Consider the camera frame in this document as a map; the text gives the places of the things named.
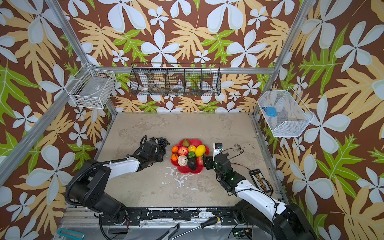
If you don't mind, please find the yellow lemon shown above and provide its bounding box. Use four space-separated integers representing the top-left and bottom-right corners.
195 145 206 158

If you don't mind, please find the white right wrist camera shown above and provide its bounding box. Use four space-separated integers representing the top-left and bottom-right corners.
213 143 223 161

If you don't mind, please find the aluminium frame post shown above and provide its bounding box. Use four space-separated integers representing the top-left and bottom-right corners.
47 1 117 116
251 0 316 116

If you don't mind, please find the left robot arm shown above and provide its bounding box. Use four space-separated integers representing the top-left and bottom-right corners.
65 136 169 224

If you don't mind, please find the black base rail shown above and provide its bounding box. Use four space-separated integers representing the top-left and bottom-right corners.
101 206 241 226

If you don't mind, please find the aluminium rear crossbar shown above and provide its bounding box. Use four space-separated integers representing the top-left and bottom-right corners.
95 65 275 75

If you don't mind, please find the white garlic bulb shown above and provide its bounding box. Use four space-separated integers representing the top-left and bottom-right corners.
177 155 188 167

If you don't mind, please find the orange tangerine pair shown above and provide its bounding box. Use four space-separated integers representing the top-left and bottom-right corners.
171 146 179 162

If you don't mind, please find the aluminium frame post left rear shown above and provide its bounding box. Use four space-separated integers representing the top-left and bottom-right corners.
47 1 117 116

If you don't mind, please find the white wire basket left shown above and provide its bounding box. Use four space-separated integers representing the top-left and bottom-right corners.
66 64 117 109

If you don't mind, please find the dark avocado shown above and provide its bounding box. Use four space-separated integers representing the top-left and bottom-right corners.
187 157 198 171

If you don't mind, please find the black handled screwdriver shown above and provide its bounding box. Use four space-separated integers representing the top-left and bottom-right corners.
172 217 220 240

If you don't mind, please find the red green fig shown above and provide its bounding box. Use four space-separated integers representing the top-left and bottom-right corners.
182 139 191 148

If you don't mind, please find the black grape bunch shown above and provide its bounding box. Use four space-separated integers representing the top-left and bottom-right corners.
150 137 170 155

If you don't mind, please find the teal tool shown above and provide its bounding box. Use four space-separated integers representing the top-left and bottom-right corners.
56 228 86 240

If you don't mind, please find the black pliers handle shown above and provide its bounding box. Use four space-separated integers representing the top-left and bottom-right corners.
157 224 180 240

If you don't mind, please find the black wire basket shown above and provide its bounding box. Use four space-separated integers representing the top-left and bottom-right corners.
128 63 222 96

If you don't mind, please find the red strawberry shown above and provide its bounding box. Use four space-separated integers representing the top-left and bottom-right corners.
197 156 204 166

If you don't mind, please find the red apple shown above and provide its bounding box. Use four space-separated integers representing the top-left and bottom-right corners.
177 146 189 156

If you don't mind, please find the small yellow orange fruit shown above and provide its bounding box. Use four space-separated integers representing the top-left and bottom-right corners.
188 145 196 153

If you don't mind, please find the aluminium frame post right rear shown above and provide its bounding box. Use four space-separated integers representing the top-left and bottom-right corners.
251 0 316 116

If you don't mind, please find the white mesh basket right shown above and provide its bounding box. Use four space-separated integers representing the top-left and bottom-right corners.
258 88 315 138

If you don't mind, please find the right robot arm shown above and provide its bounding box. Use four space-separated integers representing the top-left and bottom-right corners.
203 153 317 240

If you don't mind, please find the blue object in basket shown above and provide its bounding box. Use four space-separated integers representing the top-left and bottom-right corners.
265 107 278 117

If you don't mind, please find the aluminium frame beam left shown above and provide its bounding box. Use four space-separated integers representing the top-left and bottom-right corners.
0 92 73 187

